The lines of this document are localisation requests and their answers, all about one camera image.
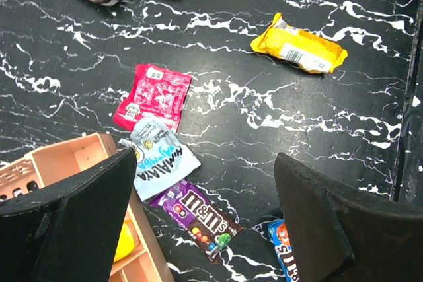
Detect peach plastic desk organizer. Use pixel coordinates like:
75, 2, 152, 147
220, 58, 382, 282
1, 133, 173, 281

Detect yellow snack bar packet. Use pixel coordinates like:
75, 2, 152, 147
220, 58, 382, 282
250, 13, 348, 74

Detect light blue Himalaya snack packet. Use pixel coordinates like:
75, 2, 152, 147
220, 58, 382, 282
118, 114, 201, 201

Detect red snack packet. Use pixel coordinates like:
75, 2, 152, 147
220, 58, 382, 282
113, 65, 192, 133

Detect yellow cap small box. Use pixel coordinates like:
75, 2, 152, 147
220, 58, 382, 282
114, 220, 140, 262

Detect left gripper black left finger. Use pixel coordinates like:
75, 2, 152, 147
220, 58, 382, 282
1, 149, 136, 281

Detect blue M&M's packet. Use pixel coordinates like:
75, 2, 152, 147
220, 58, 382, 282
268, 219, 300, 282

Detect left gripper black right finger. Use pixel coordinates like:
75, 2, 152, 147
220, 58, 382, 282
274, 153, 422, 281

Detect purple brown M&M's packet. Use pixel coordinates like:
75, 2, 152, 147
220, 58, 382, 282
149, 180, 242, 264

